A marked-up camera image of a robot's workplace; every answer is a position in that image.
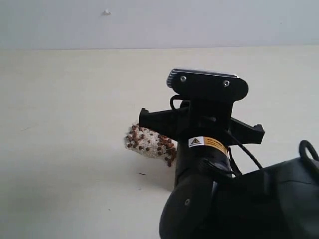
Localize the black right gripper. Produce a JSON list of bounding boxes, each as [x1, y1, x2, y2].
[[139, 96, 265, 147]]

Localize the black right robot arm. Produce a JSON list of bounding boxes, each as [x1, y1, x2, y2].
[[139, 96, 319, 239]]

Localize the brown pellets and white crumbs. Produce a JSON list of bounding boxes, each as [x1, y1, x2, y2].
[[124, 122, 177, 167]]

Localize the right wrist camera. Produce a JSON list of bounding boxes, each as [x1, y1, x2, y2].
[[166, 68, 249, 103]]

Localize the black right camera cable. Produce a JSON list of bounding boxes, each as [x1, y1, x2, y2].
[[169, 94, 319, 180]]

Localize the white blob on wall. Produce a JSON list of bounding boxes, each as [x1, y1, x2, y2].
[[102, 9, 112, 16]]

